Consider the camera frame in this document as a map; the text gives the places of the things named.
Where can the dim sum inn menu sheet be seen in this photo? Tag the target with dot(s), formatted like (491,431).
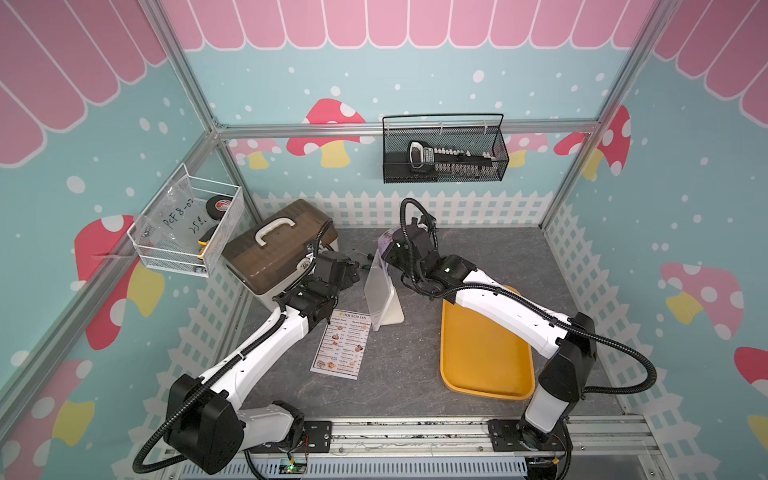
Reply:
(343,345)

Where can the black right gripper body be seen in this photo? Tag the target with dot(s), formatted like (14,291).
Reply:
(393,256)

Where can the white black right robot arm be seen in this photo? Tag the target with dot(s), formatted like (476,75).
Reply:
(568,343)

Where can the black socket set rail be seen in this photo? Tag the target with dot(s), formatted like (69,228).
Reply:
(423,158)

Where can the clear acrylic menu holder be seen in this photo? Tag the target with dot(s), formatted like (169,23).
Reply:
(381,296)

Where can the black tape roll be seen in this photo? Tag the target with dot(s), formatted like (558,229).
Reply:
(217,206)

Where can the white box with brown lid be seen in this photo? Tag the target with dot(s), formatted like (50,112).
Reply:
(270,256)

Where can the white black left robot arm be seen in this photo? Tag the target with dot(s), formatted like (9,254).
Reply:
(206,422)

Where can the restaurant special menu sheet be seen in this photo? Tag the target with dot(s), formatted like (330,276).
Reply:
(385,240)

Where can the yellow black utility knife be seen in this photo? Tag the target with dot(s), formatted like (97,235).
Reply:
(206,237)

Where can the yellow plastic tray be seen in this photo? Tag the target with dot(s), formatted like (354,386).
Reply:
(481,358)

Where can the black wire mesh basket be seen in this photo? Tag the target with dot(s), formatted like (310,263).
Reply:
(476,132)

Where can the clear wall bin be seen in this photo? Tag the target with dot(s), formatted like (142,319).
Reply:
(165,234)

